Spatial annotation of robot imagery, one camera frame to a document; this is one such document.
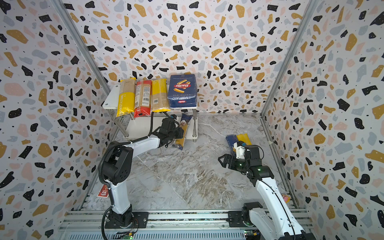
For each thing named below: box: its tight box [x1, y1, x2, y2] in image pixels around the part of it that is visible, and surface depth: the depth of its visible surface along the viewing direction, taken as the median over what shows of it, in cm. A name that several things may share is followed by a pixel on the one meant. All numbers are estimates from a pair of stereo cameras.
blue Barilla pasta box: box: [167, 74, 198, 109], surface depth 78 cm
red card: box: [97, 184, 109, 198], surface depth 83 cm
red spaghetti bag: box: [134, 80, 152, 118], surface depth 79 cm
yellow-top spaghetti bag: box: [151, 78, 171, 112], surface depth 81 cm
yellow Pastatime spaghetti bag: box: [116, 78, 136, 117], surface depth 80 cm
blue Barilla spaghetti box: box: [225, 134, 238, 154], surface depth 105 cm
